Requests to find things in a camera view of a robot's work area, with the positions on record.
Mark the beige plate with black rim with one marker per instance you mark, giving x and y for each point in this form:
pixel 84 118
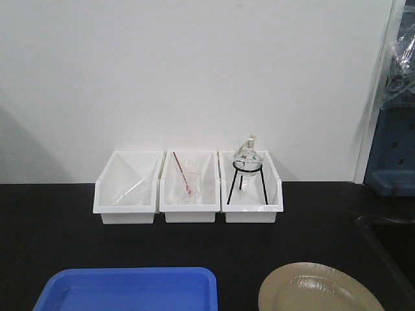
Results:
pixel 313 286

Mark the blue plastic tray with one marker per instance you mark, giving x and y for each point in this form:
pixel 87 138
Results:
pixel 163 288

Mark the middle white storage bin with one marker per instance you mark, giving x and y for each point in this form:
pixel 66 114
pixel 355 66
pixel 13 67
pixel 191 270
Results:
pixel 204 163

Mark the white storage bin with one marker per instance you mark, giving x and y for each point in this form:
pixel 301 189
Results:
pixel 121 166
pixel 250 199
pixel 204 163

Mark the black metal tripod stand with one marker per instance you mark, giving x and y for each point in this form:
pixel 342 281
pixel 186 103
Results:
pixel 245 171

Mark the glass beaker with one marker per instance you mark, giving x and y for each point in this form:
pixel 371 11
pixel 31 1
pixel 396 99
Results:
pixel 181 195

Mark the red glass stirring rod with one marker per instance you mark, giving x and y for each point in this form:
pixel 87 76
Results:
pixel 186 183

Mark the glass alcohol lamp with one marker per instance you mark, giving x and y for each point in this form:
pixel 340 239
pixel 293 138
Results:
pixel 246 157

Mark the right white storage bin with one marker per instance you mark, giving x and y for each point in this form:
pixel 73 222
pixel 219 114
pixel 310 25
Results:
pixel 250 199

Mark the left white storage bin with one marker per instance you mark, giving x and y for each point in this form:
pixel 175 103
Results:
pixel 121 166

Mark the blue plastic equipment base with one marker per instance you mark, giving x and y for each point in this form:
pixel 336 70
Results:
pixel 390 168

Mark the black sink basin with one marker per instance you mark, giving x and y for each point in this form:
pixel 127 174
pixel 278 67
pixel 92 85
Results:
pixel 393 240

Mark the clear plastic bag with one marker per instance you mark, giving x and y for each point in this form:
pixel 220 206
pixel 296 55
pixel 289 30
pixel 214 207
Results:
pixel 399 89

